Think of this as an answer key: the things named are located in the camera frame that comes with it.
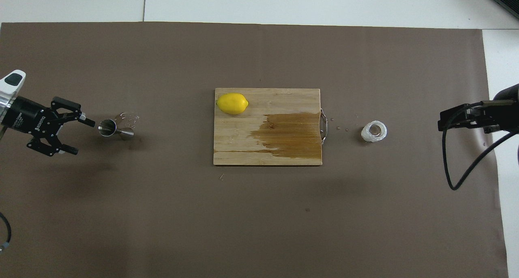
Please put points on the wooden cutting board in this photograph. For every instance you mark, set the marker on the wooden cutting board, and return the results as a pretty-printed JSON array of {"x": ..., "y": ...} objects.
[{"x": 284, "y": 103}]

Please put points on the steel jigger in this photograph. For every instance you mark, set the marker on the steel jigger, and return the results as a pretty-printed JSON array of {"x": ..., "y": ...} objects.
[{"x": 107, "y": 128}]

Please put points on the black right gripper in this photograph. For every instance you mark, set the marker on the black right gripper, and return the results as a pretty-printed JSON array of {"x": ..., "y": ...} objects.
[{"x": 507, "y": 111}]

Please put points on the yellow lemon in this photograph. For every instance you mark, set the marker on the yellow lemon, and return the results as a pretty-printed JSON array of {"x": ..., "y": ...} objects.
[{"x": 232, "y": 103}]

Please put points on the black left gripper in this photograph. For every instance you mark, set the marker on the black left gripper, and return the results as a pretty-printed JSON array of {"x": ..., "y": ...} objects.
[{"x": 28, "y": 115}]

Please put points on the brown table mat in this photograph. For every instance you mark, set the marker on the brown table mat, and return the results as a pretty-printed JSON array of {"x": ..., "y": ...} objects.
[{"x": 243, "y": 221}]

